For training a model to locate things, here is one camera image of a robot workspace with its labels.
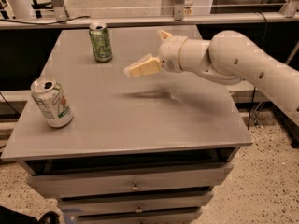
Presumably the bottom grey drawer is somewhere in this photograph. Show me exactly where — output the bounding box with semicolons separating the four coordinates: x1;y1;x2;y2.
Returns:
77;208;202;224

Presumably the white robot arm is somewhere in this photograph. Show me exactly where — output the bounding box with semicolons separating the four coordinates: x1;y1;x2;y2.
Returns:
124;30;299;125

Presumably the black cable on rail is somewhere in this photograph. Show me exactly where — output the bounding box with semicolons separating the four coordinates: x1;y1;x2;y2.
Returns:
0;15;92;26

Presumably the green soda can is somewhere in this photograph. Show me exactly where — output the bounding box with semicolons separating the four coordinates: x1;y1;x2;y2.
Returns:
89;22;113;63

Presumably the top grey drawer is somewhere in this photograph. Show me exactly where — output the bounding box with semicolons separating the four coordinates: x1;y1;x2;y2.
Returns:
27;162;233;198

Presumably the white soda can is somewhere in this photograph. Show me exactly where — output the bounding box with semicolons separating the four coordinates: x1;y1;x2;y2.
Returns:
31;77;73;128

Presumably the grey drawer cabinet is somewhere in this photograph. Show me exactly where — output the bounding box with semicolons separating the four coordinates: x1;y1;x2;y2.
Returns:
0;24;253;224

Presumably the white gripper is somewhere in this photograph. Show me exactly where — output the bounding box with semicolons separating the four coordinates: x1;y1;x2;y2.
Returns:
124;30;188;77

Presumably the grey drawer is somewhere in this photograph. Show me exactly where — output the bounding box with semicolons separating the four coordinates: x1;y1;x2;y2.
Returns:
59;189;214;216
27;162;233;198
77;208;202;224

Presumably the black object bottom left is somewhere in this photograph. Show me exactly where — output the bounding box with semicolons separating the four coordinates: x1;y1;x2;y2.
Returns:
0;206;60;224

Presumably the grey metal rail frame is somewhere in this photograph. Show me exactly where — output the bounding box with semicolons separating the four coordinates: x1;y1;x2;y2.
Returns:
1;0;298;29

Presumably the middle grey drawer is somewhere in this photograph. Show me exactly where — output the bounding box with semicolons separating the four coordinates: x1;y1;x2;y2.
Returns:
59;189;214;216

